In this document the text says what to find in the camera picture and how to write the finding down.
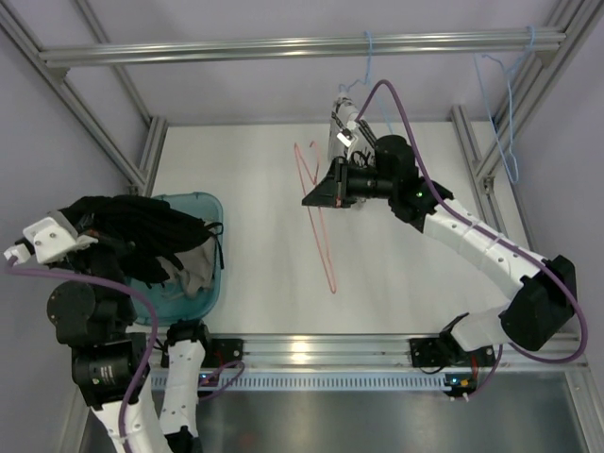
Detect beige cloth in basket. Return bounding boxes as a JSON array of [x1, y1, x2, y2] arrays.
[[162, 238, 216, 299]]

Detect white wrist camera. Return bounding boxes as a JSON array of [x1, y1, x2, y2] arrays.
[[4, 211, 98, 264], [336, 126, 358, 148]]

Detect teal plastic basket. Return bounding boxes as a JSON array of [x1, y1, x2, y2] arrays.
[[129, 192, 224, 327]]

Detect left aluminium frame posts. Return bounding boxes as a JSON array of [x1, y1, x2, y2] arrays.
[[1, 1, 169, 196]]

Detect right aluminium frame posts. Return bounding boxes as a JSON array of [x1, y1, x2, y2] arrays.
[[447, 0, 604, 331]]

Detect black trousers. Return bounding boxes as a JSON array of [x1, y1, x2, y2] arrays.
[[59, 194, 224, 287]]

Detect aluminium hanging rail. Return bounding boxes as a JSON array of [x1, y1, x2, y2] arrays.
[[39, 27, 566, 68]]

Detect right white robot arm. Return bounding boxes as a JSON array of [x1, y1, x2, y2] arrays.
[[302, 135, 577, 364]]

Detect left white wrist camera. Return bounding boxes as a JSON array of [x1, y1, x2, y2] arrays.
[[4, 211, 98, 264]]

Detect middle blue wire hanger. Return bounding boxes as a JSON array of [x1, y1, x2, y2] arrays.
[[338, 30, 394, 134]]

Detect white slotted cable duct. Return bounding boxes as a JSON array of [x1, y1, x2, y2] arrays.
[[145, 368, 454, 393]]

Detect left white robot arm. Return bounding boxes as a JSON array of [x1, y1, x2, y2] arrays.
[[47, 245, 210, 452]]

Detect white black patterned garment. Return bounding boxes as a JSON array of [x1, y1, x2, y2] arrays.
[[327, 93, 378, 209]]

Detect blue wire hanger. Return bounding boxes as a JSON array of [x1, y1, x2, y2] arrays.
[[338, 30, 394, 134], [473, 24, 539, 184]]

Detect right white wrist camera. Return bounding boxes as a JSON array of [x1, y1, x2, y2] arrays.
[[336, 126, 358, 148]]

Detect aluminium frame posts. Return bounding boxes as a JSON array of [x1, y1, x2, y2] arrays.
[[447, 0, 604, 331], [1, 1, 169, 196]]

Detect right blue wire hanger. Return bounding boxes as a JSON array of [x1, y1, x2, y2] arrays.
[[473, 24, 539, 184]]

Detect pink wire hanger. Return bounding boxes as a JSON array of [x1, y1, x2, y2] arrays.
[[294, 141, 338, 294]]

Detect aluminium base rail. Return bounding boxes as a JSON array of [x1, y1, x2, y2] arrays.
[[141, 332, 591, 370]]

